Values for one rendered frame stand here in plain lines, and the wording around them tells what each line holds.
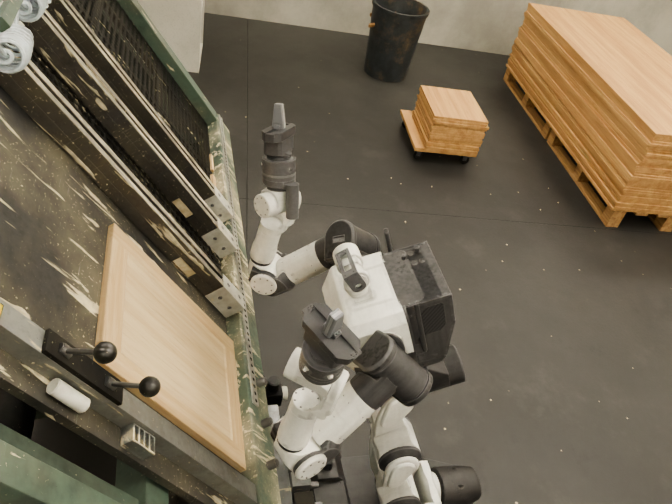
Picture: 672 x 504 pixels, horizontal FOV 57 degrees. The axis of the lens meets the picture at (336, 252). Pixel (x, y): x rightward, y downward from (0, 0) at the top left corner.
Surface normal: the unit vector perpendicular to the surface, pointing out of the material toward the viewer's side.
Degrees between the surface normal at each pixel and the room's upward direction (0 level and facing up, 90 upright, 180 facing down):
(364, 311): 23
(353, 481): 0
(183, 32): 90
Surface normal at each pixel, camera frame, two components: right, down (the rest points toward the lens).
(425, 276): -0.21, -0.70
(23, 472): 0.89, -0.43
